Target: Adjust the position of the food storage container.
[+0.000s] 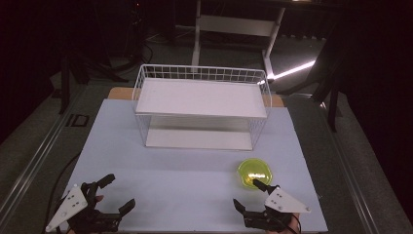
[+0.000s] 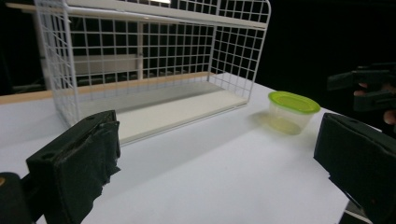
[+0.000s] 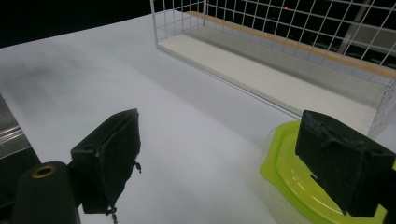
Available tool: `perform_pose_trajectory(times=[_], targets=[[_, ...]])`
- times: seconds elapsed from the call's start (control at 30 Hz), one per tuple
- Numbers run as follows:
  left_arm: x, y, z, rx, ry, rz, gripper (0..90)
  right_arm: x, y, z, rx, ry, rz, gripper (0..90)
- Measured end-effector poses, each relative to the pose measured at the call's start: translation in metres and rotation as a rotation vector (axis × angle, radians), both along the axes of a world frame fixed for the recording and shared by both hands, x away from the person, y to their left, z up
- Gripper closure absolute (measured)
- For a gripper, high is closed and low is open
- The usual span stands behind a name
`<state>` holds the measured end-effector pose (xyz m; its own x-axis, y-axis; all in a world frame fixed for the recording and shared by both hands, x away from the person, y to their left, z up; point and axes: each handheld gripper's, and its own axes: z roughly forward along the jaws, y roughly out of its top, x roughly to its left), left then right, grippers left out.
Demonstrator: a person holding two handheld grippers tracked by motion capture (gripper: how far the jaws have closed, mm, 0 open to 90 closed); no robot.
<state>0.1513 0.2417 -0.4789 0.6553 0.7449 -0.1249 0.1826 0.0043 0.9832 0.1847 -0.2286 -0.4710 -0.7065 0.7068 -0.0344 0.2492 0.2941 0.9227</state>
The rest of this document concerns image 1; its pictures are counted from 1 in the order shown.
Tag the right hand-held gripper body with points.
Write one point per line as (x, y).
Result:
(283, 200)

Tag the metal floor rail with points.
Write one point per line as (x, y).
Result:
(351, 177)
(32, 166)

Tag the white desk frame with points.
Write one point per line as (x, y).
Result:
(233, 25)

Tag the person's left hand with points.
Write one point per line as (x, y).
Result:
(98, 198)

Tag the black floor socket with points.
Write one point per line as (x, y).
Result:
(78, 120)

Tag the person's right hand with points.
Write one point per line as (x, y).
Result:
(295, 224)

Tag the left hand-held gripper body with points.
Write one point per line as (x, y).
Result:
(69, 203)

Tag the yellow-green translucent bowl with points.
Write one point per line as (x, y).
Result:
(250, 169)

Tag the pale blue table sheet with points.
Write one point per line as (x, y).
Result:
(168, 182)

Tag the black stand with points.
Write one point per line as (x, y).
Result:
(65, 91)
(332, 107)

